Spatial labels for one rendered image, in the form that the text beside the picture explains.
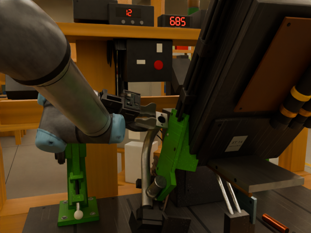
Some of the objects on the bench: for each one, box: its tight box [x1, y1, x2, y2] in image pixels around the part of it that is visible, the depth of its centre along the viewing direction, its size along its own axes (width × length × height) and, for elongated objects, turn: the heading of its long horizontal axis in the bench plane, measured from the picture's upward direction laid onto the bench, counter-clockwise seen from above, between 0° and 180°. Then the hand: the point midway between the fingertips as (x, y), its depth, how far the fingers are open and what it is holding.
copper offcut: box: [262, 214, 289, 233], centre depth 86 cm, size 9×2×2 cm
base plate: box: [22, 185, 311, 233], centre depth 94 cm, size 42×110×2 cm
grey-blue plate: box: [234, 187, 257, 233], centre depth 80 cm, size 10×2×14 cm
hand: (158, 122), depth 85 cm, fingers closed on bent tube, 3 cm apart
